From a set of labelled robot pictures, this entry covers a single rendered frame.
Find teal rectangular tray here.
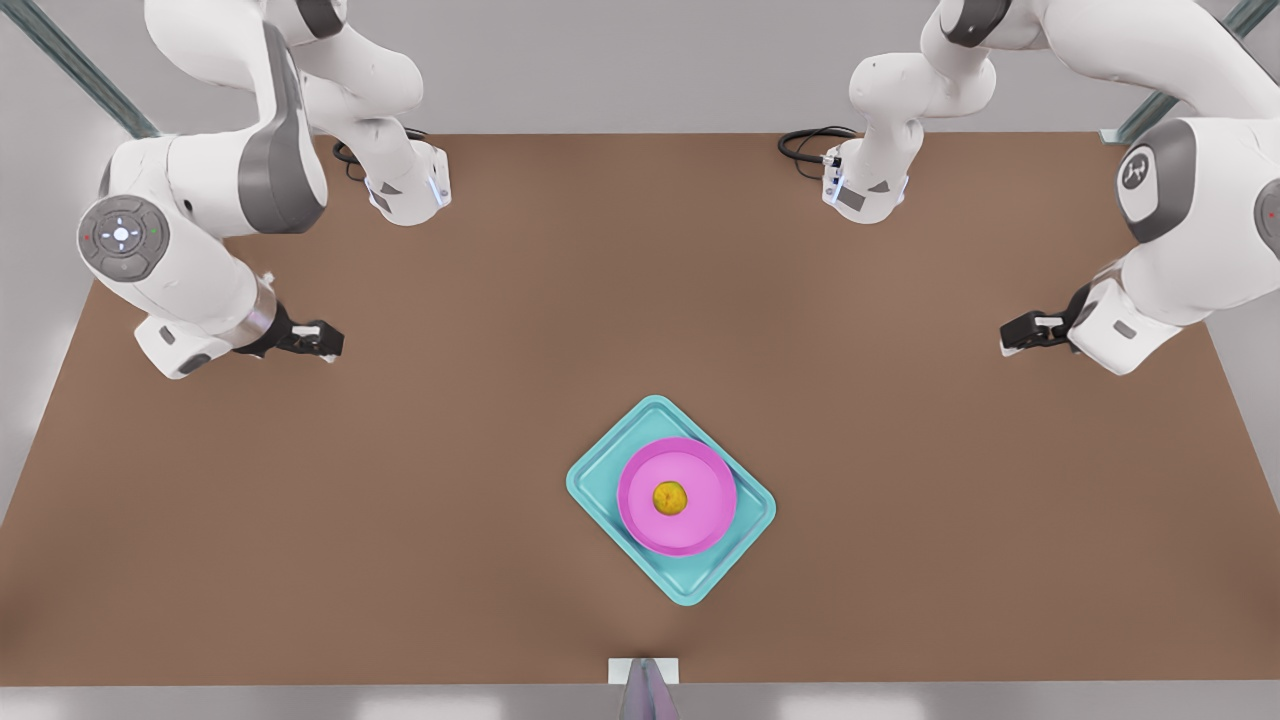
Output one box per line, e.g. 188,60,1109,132
565,394,778,608

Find pink round plate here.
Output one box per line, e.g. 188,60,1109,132
616,436,739,558

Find black cable loop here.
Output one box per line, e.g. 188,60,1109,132
777,125,863,182
332,127,432,184

